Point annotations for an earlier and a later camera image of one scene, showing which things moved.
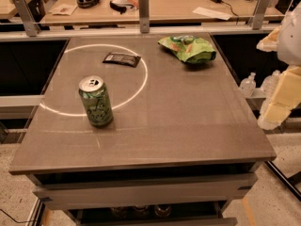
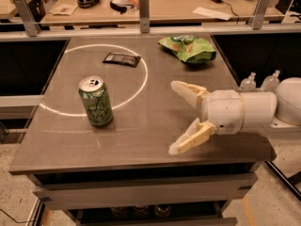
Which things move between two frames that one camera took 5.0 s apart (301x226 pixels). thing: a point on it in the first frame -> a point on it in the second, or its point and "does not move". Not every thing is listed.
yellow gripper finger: (269, 42) -> (194, 94)
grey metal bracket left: (31, 24) does not move
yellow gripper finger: (286, 97) -> (196, 135)
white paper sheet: (212, 13) does not move
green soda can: (97, 101) does not move
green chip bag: (190, 49) does not move
